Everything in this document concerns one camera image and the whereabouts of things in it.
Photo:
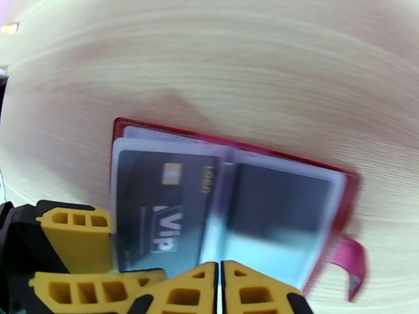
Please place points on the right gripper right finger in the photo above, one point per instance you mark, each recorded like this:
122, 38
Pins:
255, 296

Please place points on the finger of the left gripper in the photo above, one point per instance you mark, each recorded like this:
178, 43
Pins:
82, 244
82, 290

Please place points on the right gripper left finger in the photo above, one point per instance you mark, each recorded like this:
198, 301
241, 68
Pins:
183, 296

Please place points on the black VIP credit card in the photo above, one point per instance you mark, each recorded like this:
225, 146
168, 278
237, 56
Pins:
147, 192

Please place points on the red leather card holder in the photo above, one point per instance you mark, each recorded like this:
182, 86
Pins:
353, 198

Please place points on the orange pencil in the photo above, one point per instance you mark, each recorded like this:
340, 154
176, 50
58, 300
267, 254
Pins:
9, 28

